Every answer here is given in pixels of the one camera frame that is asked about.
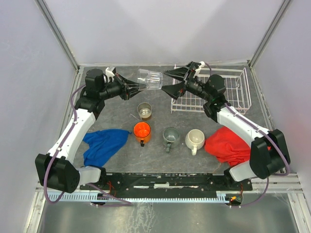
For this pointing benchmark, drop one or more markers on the grey-green glazed mug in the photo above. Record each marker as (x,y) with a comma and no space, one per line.
(171,138)

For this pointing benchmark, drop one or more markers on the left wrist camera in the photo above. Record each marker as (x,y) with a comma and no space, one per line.
(110,72)

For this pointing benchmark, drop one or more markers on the blue cable duct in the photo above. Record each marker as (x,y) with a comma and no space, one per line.
(99,197)

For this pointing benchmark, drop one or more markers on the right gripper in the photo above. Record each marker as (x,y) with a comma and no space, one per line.
(185,79)

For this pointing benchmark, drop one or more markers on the steel tin cup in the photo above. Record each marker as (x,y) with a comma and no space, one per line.
(144,111)

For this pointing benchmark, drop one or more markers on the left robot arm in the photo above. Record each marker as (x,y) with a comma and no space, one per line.
(55,168)

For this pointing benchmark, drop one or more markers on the white wire dish rack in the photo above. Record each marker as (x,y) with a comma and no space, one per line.
(237,91)

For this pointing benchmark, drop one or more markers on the red cloth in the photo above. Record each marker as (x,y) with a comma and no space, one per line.
(227,147)

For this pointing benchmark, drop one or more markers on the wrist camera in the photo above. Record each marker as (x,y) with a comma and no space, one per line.
(110,72)
(198,67)

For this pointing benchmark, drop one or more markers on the clear plastic cup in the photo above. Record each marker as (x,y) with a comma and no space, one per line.
(149,80)

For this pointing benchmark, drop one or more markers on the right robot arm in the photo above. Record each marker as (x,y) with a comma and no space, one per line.
(268,149)

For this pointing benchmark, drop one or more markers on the aluminium frame rail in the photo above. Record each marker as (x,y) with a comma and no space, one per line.
(273,184)

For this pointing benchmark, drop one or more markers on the cream ceramic mug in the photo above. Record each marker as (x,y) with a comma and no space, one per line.
(195,140)

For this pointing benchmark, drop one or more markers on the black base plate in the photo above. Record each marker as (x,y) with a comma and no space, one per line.
(169,185)

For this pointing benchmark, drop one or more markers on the blue cloth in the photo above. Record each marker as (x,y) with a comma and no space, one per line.
(103,145)

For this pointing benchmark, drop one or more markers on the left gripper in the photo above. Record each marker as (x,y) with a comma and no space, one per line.
(124,88)

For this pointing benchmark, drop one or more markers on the orange enamel mug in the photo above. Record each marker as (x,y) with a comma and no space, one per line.
(142,133)

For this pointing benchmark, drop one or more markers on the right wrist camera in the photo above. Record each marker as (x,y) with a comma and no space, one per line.
(198,67)

